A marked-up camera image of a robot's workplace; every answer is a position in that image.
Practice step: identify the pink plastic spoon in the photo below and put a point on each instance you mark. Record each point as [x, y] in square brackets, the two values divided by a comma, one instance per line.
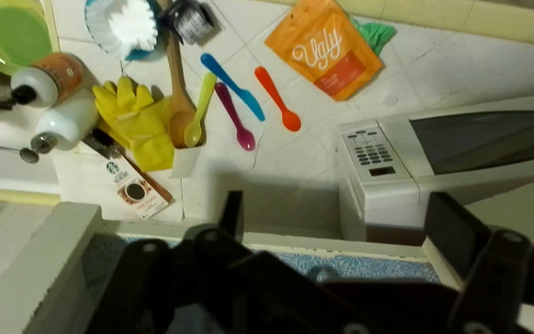
[237, 121]

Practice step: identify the orange plastic spoon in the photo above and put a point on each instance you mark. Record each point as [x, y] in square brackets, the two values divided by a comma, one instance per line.
[277, 95]

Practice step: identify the cream open cabinet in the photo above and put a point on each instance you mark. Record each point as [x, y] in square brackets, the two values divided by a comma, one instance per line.
[46, 260]

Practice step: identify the green bowl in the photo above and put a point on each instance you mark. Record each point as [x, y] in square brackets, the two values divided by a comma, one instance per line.
[14, 34]

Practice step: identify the green snack pouch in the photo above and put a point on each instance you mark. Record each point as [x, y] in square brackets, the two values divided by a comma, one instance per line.
[379, 36]

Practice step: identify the black and silver packet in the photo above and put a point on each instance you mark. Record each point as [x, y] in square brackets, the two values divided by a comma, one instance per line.
[190, 21]

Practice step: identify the white kettle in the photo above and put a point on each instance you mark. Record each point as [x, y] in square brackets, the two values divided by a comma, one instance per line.
[64, 112]

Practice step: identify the metal scoop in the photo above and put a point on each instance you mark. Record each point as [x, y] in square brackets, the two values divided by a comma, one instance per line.
[29, 154]

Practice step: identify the yellow-green plastic spoon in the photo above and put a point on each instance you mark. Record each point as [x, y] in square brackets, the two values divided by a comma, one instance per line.
[201, 108]

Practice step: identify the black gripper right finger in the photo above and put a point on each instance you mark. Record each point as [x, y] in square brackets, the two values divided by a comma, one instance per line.
[459, 238]

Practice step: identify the blue bowl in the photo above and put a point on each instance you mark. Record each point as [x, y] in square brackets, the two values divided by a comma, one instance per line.
[149, 52]

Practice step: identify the white coffee filter stack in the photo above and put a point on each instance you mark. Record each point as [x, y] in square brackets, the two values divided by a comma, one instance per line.
[125, 25]

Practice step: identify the Starbucks coffee packet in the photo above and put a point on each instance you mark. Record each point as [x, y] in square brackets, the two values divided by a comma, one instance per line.
[135, 188]

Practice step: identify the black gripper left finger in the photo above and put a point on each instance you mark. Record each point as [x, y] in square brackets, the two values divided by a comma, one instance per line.
[231, 214]

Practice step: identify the white microwave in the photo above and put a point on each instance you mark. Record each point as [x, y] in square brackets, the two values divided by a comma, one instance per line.
[403, 154]

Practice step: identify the blue plastic spoon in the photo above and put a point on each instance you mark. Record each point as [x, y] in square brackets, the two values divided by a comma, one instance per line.
[233, 86]

